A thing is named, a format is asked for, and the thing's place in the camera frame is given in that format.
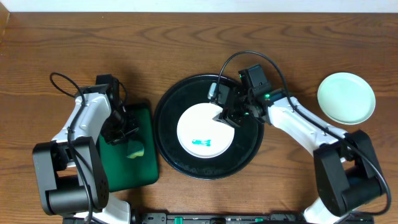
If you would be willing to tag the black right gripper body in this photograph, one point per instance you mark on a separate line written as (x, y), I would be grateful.
(243, 107)

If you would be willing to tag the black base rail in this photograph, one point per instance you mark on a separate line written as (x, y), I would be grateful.
(162, 218)

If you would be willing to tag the green rectangular water tray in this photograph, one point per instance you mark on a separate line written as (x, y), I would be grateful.
(124, 173)

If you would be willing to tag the white stained plate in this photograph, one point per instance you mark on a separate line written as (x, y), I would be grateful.
(200, 135)

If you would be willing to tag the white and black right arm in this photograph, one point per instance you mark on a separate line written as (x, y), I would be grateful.
(347, 171)

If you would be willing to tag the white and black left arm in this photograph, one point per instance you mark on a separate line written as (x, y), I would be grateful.
(70, 175)

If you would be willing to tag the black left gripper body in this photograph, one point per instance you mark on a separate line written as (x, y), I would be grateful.
(123, 133)

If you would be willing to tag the green and yellow sponge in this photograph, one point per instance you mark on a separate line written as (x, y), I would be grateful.
(134, 149)

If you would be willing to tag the round black tray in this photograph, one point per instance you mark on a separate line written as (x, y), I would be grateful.
(184, 94)

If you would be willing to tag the mint green plate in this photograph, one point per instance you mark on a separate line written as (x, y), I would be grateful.
(346, 98)

